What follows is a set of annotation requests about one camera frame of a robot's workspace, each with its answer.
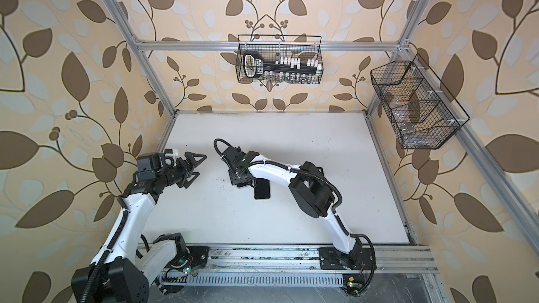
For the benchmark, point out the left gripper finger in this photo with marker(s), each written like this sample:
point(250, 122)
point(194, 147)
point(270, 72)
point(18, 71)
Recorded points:
point(194, 159)
point(189, 180)

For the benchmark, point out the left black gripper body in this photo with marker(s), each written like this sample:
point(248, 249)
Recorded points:
point(177, 174)

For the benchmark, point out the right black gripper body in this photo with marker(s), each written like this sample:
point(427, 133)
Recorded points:
point(234, 177)

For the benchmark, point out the black phone case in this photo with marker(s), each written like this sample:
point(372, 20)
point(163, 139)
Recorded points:
point(262, 189)

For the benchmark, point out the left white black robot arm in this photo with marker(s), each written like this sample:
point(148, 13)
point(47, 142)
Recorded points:
point(118, 272)

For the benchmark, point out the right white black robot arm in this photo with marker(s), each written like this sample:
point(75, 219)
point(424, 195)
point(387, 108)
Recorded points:
point(315, 196)

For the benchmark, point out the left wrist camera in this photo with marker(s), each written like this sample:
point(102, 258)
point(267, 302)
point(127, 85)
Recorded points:
point(172, 154)

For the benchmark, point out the back wire basket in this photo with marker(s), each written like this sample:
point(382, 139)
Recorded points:
point(297, 46)

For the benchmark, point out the wire basket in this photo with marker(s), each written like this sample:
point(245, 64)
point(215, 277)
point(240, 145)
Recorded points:
point(421, 109)
point(297, 46)

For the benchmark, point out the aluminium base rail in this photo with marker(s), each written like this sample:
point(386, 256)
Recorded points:
point(301, 265)

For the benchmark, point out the right wire basket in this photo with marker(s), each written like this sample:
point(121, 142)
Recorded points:
point(421, 109)

